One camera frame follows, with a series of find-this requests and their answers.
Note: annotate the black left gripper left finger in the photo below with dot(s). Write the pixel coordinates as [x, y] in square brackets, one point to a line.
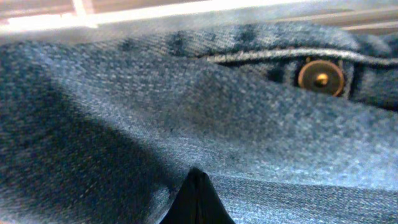
[184, 207]

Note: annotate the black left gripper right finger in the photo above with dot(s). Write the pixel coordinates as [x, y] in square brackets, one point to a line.
[210, 209]

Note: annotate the dark blue jeans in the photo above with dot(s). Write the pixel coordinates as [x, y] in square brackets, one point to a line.
[291, 122]

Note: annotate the clear plastic storage bin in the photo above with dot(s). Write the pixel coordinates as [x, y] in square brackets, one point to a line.
[92, 20]

